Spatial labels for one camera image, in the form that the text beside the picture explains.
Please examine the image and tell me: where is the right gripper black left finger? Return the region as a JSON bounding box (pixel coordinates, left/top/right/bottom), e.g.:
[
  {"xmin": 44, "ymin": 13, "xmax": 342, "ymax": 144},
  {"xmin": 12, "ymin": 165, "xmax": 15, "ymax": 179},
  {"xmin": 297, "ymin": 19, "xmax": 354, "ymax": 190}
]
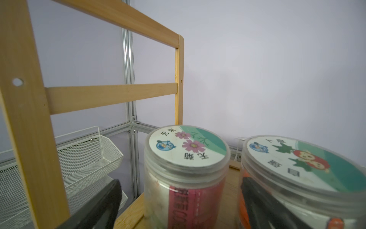
[{"xmin": 58, "ymin": 179, "xmax": 123, "ymax": 229}]

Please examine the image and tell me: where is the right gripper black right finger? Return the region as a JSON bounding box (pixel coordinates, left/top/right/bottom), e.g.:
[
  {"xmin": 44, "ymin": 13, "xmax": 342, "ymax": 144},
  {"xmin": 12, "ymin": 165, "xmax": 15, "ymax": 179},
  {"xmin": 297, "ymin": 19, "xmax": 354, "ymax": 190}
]
[{"xmin": 241, "ymin": 177, "xmax": 310, "ymax": 229}]

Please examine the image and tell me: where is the seed jar with red base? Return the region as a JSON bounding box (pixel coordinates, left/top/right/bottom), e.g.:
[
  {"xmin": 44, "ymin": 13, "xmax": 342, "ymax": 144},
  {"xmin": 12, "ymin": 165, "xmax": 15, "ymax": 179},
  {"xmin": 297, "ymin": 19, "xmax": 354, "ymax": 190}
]
[{"xmin": 236, "ymin": 135, "xmax": 366, "ymax": 229}]

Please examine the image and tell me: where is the seed jar with floral lid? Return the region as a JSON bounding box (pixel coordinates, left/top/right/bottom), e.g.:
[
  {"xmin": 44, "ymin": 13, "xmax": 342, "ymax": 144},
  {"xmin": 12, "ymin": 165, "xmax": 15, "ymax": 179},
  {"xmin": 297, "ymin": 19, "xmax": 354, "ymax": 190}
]
[{"xmin": 144, "ymin": 125, "xmax": 230, "ymax": 229}]

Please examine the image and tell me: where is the bamboo three-tier shelf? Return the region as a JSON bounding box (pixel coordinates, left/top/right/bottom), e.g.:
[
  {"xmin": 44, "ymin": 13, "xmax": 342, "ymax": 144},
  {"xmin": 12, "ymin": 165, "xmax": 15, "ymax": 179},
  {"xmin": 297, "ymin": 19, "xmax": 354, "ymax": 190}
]
[{"xmin": 0, "ymin": 0, "xmax": 242, "ymax": 229}]

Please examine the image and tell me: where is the white mesh wall basket rack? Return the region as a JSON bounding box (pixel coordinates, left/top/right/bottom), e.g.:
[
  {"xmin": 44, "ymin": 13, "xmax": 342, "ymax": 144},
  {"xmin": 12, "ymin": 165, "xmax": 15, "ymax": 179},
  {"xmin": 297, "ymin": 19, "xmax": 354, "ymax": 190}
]
[{"xmin": 1, "ymin": 127, "xmax": 123, "ymax": 229}]

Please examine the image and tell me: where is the clear acrylic wall tray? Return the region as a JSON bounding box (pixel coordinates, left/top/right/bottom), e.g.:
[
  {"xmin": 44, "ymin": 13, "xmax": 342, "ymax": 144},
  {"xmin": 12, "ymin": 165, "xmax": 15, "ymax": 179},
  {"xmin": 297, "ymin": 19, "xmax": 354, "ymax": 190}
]
[{"xmin": 234, "ymin": 137, "xmax": 246, "ymax": 162}]

